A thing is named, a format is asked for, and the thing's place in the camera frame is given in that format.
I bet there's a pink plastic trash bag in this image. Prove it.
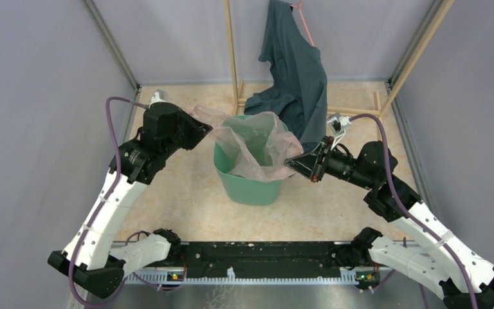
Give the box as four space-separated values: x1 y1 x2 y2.
187 105 304 182

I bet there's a purple cable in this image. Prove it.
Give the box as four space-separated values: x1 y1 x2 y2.
68 97 150 309
349 113 480 309

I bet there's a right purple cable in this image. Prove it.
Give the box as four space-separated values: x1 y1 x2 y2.
349 113 480 309

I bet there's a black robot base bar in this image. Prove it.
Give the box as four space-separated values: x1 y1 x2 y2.
153 241 381 281

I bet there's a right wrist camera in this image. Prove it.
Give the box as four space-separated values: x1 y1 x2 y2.
327 113 351 149

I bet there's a dark teal shirt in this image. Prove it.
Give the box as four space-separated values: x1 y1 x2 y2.
244 1 328 151

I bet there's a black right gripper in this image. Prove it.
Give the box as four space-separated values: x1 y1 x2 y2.
284 135 375 190

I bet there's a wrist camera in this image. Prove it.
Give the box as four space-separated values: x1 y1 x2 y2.
327 113 351 149
148 89 167 108

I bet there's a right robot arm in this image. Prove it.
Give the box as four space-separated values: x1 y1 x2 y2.
284 136 494 308

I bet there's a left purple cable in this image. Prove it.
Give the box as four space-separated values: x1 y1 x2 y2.
68 97 150 309

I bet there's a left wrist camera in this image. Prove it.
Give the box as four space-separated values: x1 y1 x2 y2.
148 89 167 108

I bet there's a pink clothes hanger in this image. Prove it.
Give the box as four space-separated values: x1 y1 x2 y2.
289 0 315 47

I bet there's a green plastic trash bin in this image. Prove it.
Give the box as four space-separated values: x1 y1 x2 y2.
213 115 291 207

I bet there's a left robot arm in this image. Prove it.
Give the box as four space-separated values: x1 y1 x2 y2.
48 102 213 299

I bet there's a wooden clothes rack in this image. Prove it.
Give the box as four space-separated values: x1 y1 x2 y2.
223 0 455 120

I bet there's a white cable duct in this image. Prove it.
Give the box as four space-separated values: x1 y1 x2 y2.
125 267 359 288

